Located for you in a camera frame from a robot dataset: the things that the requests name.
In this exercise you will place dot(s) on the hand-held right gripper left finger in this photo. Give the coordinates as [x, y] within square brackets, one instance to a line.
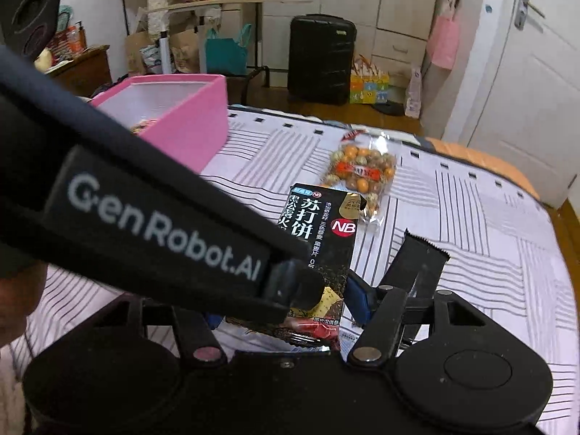
[195, 333]

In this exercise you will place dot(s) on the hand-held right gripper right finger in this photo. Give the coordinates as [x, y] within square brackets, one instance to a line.
[359, 301]

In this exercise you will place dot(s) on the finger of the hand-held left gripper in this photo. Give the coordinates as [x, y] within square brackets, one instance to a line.
[297, 286]

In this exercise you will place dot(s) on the black cracker packet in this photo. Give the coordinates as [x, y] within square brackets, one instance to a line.
[421, 258]
[317, 235]

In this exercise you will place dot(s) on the large clear bag of nuts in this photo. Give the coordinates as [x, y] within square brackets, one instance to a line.
[144, 125]

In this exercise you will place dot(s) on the pink cardboard box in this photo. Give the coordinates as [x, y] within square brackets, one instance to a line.
[190, 127]

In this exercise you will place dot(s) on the person's left forearm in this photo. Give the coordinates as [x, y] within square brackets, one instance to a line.
[18, 308]

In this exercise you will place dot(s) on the striped bed sheet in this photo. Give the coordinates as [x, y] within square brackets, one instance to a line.
[475, 253]

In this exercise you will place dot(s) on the small clear bag of nuts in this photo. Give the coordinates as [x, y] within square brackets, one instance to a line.
[362, 167]

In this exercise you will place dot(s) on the wooden nightstand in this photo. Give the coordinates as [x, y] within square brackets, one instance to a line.
[86, 75]

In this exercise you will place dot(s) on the printed plastic bag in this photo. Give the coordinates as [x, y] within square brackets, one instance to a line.
[150, 60]

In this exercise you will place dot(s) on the brown paper bag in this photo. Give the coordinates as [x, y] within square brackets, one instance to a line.
[185, 54]
[136, 56]

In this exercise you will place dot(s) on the red gift box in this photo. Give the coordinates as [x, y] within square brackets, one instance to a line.
[68, 45]

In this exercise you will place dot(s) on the teal shopping bag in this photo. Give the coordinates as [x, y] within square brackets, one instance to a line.
[226, 54]

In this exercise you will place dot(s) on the black round floor object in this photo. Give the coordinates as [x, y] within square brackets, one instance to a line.
[390, 108]

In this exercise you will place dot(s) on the colourful gift bag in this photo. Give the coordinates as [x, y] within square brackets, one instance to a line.
[369, 86]

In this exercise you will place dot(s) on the white tall package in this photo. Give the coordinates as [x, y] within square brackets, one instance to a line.
[414, 95]

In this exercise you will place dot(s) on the black suitcase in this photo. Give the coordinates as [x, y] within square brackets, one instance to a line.
[321, 59]

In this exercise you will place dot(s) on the white door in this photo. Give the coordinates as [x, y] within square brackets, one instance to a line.
[530, 99]

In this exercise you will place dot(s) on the pink hanging bag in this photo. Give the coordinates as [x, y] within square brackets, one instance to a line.
[444, 45]

